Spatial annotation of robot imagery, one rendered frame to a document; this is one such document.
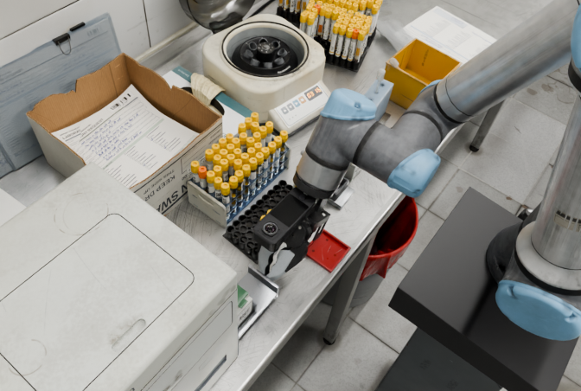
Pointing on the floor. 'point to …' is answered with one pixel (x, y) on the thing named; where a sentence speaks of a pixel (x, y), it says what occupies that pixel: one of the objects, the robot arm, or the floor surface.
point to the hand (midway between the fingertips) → (264, 277)
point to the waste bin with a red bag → (399, 243)
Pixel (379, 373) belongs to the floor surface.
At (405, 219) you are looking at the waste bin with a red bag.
